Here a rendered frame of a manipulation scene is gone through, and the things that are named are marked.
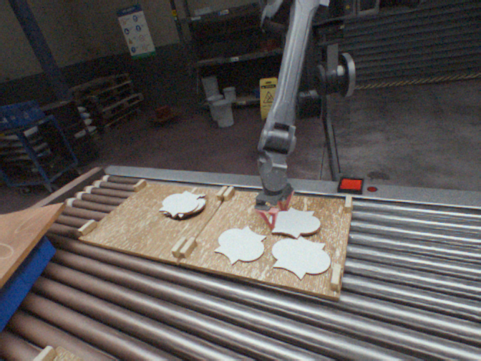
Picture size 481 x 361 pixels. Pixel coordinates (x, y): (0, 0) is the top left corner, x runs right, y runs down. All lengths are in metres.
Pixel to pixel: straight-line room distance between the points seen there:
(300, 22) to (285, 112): 0.21
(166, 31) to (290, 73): 5.59
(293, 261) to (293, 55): 0.50
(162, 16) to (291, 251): 5.82
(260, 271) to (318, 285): 0.14
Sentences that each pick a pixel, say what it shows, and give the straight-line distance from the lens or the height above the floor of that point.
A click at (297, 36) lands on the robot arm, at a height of 1.40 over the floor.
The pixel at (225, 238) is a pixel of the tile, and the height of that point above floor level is 0.94.
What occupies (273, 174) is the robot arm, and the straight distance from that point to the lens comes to 0.66.
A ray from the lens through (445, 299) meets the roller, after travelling 0.73.
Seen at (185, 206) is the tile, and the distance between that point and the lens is 0.94.
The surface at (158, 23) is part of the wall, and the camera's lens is 6.33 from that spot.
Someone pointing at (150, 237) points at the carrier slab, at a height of 0.94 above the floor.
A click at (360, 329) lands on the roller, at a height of 0.92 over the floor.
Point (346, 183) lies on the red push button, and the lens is 1.01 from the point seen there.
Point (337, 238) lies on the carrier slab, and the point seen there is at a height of 0.94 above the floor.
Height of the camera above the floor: 1.47
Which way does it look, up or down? 30 degrees down
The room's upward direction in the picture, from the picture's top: 12 degrees counter-clockwise
